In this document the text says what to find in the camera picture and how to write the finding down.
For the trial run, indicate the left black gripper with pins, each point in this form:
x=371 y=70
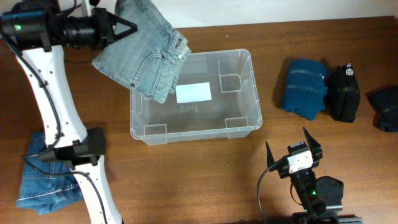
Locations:
x=104 y=28

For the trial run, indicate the teal blue garment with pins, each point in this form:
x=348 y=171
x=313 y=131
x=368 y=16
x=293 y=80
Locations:
x=305 y=88

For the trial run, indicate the clear plastic storage container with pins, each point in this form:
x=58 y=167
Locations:
x=233 y=112

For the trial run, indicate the light blue jeans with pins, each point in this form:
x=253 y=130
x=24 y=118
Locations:
x=149 y=60

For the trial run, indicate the black garment with logo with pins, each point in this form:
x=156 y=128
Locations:
x=343 y=96

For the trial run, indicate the dark blue jeans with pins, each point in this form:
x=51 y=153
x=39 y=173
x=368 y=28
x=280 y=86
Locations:
x=42 y=193

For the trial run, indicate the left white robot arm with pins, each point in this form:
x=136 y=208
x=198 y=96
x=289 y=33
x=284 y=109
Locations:
x=37 y=33

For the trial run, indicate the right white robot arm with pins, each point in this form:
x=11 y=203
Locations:
x=321 y=198

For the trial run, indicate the dark navy folded garment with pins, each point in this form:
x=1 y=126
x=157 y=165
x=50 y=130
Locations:
x=384 y=102

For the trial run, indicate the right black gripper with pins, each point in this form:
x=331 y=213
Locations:
x=280 y=167

